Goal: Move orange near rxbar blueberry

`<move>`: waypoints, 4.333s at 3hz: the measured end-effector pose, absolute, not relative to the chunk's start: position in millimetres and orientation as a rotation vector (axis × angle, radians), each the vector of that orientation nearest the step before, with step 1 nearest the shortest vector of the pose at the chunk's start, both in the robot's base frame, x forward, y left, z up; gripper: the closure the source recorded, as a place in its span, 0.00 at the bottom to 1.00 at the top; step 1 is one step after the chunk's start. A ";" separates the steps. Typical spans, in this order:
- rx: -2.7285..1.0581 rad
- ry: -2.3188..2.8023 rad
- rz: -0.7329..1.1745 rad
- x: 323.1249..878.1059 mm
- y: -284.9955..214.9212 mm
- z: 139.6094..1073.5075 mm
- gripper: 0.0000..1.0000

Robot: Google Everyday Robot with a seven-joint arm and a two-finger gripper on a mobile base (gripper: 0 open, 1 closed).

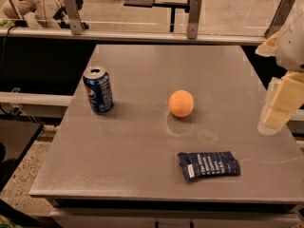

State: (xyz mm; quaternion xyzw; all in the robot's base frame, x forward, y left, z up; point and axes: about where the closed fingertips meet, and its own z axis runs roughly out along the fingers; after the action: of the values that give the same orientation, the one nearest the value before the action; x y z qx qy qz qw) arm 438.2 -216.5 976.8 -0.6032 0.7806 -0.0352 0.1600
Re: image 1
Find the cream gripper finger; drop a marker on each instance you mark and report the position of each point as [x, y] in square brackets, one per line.
[268, 48]
[284, 97]

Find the orange fruit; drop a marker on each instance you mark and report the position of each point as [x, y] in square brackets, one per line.
[181, 103]

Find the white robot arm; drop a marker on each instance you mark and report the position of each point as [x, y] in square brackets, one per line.
[289, 53]

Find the blue RXBAR blueberry wrapper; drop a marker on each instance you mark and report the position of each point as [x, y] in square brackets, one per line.
[208, 164]

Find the blue Pepsi soda can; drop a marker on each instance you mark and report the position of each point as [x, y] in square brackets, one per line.
[98, 89]

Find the seated person in beige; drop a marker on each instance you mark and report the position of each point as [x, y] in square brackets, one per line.
[43, 10]

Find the right metal rail bracket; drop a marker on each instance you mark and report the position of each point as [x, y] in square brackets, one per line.
[282, 12]

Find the metal rail bracket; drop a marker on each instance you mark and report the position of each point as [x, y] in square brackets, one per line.
[74, 20]
[193, 19]
[282, 12]

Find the middle metal rail bracket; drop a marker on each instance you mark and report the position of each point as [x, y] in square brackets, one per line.
[193, 19]

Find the left metal rail bracket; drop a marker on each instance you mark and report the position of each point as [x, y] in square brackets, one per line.
[74, 20]

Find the horizontal metal guard rail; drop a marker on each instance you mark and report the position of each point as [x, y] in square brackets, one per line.
[124, 37]

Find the white side shelf rail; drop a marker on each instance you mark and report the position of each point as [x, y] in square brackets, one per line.
[38, 105]

